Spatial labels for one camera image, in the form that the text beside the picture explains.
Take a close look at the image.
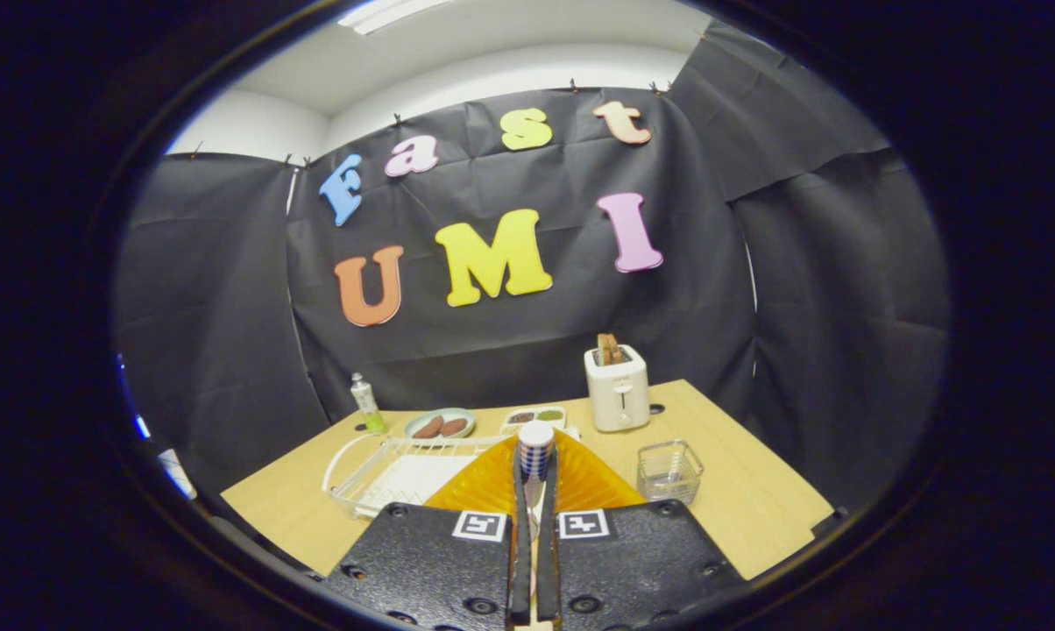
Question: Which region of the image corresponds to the ceiling light panel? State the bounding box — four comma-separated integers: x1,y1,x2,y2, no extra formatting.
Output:
336,0,454,36

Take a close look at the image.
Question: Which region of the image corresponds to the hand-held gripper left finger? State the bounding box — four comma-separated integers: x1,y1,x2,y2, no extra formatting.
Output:
322,431,533,631

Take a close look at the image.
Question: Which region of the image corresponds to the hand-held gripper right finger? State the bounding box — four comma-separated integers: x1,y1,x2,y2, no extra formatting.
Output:
536,429,747,631

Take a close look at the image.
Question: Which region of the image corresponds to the white wire dish rack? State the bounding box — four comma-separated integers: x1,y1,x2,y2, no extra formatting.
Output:
322,432,511,521

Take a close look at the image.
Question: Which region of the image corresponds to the teal plate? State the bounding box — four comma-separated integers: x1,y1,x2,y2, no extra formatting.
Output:
404,408,477,440

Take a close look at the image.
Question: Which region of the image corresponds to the white toaster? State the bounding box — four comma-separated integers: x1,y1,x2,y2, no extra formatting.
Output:
584,344,651,433

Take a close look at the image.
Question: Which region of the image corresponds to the metal wire basket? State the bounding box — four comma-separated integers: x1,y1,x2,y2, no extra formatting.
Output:
636,440,705,506

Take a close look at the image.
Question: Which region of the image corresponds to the blue checked handle spoon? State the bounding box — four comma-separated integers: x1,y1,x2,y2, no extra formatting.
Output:
517,421,556,544

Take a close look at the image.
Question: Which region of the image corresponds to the white condiment tray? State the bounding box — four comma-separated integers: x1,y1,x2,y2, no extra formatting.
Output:
501,406,569,436

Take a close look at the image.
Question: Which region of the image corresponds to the clear bottle green liquid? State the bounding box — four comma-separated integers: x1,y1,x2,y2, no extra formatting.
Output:
350,372,387,435

